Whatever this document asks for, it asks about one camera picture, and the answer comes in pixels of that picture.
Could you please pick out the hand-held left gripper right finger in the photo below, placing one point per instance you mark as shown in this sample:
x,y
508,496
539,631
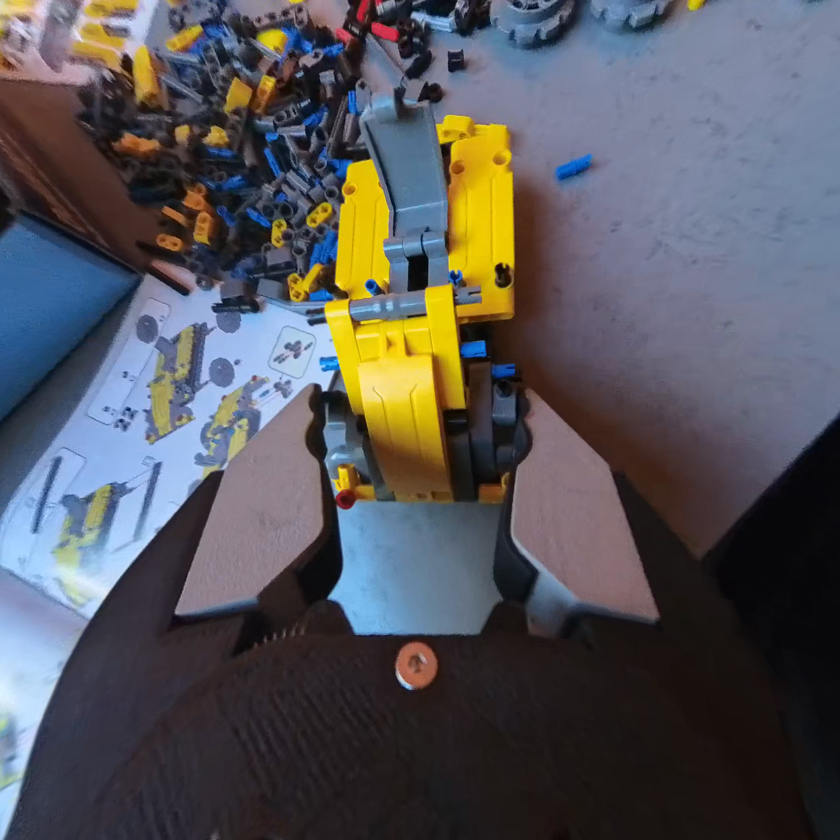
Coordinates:
x,y
571,512

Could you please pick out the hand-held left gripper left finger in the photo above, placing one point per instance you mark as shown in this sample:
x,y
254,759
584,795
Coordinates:
x,y
262,512

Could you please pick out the yellow grey brick vehicle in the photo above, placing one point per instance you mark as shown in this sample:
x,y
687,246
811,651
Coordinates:
x,y
407,407

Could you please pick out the blue brick pin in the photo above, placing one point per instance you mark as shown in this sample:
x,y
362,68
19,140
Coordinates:
x,y
574,167

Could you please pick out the pile of mixed brick parts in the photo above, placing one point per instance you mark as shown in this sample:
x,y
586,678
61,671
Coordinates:
x,y
229,144

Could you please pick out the grey desk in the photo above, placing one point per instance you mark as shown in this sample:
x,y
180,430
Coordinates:
x,y
656,295

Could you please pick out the white instruction booklet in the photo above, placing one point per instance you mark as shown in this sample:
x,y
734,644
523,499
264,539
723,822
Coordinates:
x,y
111,459

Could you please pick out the person's dark clothing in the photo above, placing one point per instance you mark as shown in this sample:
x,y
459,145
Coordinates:
x,y
787,590

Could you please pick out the blue cardboard box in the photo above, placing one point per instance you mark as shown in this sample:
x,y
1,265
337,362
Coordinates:
x,y
52,315

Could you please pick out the group of grey toy wheels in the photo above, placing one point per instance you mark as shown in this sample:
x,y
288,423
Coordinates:
x,y
531,19

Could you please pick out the yellow sticker sheet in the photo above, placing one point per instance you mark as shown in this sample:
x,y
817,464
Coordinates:
x,y
98,33

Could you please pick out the heap of black red pins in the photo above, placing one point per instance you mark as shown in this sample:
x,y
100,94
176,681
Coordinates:
x,y
407,26

